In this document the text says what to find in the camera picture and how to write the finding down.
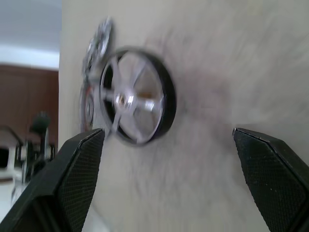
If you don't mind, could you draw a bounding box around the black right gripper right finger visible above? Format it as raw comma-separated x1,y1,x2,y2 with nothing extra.
231,127,309,232

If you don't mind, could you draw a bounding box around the silver spoked rotor black rim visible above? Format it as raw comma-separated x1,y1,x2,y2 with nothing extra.
98,47,178,147

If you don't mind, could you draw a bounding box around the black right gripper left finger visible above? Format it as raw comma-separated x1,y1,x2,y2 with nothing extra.
0,128,105,232

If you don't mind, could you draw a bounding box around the black round knob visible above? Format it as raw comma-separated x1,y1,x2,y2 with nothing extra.
29,111,52,136

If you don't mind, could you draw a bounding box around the white machine frame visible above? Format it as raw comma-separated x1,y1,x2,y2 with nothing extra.
0,141,29,181

